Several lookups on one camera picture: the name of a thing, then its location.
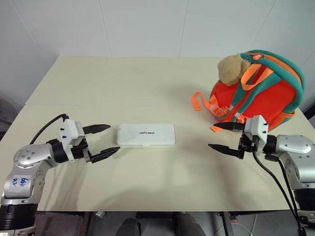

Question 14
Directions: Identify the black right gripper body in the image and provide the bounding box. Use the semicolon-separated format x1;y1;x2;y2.
237;132;259;154

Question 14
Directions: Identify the black metal table leg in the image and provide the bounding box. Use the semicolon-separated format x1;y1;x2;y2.
216;211;237;236

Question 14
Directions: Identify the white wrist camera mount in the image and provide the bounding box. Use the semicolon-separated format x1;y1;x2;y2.
244;115;269;153
59;118;86;163

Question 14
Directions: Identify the orange and teal backpack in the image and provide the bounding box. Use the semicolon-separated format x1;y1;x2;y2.
191;49;306;134

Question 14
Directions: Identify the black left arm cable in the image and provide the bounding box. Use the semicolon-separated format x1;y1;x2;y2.
29;113;69;145

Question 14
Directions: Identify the white handwritten label sticker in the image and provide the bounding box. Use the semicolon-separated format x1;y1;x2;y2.
9;173;32;192

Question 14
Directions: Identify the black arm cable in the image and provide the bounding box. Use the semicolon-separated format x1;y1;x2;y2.
252;147;307;236
265;153;303;223
29;113;69;145

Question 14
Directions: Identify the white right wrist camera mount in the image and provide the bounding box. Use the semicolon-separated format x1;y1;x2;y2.
244;115;269;153

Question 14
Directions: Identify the beige plush toy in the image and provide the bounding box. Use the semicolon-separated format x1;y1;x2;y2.
217;54;252;87

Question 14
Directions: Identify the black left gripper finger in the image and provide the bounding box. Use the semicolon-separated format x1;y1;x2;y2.
83;124;112;135
90;146;121;164

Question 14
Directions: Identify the dark rounded shape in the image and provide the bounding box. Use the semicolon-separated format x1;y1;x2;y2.
116;217;143;236

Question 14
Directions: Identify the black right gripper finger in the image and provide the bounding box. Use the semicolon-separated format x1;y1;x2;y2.
213;121;247;132
208;144;246;161

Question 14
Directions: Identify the white rectangular case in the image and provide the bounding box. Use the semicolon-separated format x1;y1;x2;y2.
116;123;177;149

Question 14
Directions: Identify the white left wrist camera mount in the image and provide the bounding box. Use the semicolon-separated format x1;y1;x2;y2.
59;118;86;163

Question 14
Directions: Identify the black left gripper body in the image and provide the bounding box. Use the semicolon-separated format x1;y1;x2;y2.
72;138;93;163

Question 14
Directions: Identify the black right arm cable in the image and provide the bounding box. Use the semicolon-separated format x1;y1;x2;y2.
265;153;303;223
252;147;307;236

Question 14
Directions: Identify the white floor cable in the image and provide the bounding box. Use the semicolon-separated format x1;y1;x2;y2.
213;213;259;236

